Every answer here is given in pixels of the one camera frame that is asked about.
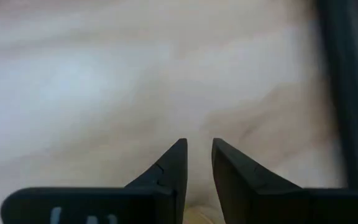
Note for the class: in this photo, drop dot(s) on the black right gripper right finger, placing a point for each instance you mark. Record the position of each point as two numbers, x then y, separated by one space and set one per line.
259 199

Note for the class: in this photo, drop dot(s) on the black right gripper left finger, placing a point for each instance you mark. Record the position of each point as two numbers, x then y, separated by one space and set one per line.
154 199

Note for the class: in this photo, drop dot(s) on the black aluminium table frame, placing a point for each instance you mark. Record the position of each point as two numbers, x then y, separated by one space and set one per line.
346 93

